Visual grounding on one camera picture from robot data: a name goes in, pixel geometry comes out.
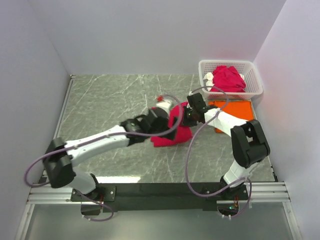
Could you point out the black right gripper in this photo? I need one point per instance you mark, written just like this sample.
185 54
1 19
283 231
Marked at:
185 121

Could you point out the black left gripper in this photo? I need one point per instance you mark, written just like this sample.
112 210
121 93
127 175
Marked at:
166 126

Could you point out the pink t shirt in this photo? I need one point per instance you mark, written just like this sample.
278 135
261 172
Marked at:
183 133

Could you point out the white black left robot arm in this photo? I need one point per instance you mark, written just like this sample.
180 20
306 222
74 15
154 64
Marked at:
88 147

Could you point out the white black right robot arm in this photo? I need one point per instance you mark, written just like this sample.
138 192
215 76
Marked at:
249 143

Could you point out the white cloth in basket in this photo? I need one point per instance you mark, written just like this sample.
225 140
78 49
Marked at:
208 81

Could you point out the crumpled pink shirt in basket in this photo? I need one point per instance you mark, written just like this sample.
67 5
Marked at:
228 80

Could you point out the folded orange t shirt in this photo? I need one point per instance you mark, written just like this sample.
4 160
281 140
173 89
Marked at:
241 109

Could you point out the white plastic laundry basket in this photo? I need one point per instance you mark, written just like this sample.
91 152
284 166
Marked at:
246 68

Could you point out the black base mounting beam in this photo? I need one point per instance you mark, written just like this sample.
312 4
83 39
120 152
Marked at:
161 196

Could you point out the aluminium front frame rail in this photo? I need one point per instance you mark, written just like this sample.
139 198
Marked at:
46 195

